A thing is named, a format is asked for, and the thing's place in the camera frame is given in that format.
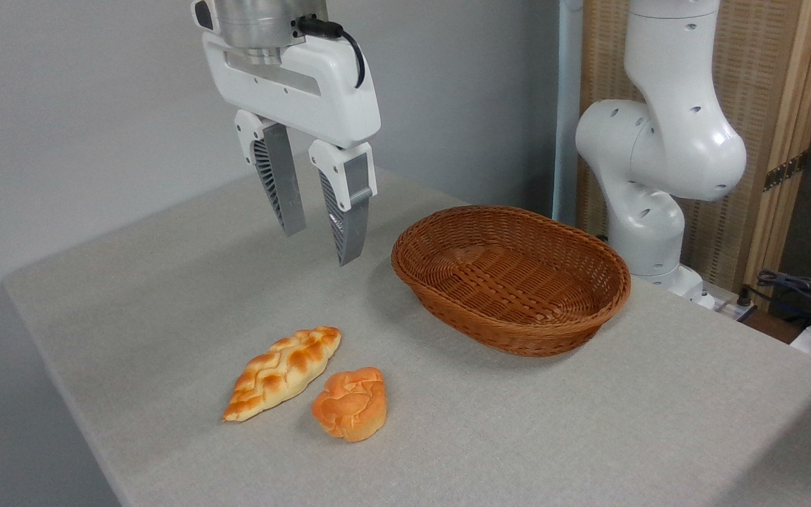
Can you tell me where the bundle of dark cables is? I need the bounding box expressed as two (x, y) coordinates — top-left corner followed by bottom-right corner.
(754, 245), (811, 332)

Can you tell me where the round knotted bread roll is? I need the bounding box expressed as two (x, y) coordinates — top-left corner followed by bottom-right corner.
(311, 366), (388, 444)

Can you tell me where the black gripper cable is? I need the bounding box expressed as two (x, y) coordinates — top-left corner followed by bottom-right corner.
(291, 15), (367, 89)

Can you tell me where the long braided bread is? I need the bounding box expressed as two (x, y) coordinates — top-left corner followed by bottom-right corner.
(222, 325), (343, 423)

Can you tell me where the wooden folding screen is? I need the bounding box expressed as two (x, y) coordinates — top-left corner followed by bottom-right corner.
(577, 0), (811, 311)

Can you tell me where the white power strip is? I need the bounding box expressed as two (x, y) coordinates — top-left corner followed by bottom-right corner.
(712, 294), (759, 323)

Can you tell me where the brown wicker basket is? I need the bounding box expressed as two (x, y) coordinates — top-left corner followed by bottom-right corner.
(391, 205), (632, 358)

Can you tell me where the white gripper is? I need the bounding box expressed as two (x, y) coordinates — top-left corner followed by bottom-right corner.
(191, 0), (382, 268)

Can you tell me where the metal screen hinge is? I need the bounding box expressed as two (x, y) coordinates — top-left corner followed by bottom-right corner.
(762, 151), (810, 193)

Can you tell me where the white vertical pole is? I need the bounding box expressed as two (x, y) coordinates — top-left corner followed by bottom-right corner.
(551, 0), (584, 227)

